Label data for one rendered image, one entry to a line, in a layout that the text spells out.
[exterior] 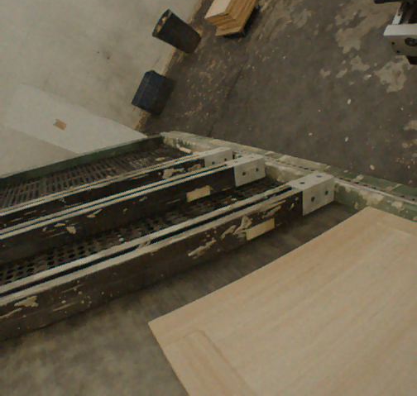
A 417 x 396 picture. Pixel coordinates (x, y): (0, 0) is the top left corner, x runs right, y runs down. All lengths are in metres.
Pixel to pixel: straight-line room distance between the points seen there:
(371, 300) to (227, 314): 0.22
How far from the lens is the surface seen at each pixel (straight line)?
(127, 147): 1.74
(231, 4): 3.59
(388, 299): 0.49
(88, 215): 0.78
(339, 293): 0.49
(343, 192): 0.79
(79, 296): 0.53
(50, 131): 4.13
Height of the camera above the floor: 1.57
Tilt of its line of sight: 34 degrees down
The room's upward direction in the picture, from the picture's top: 68 degrees counter-clockwise
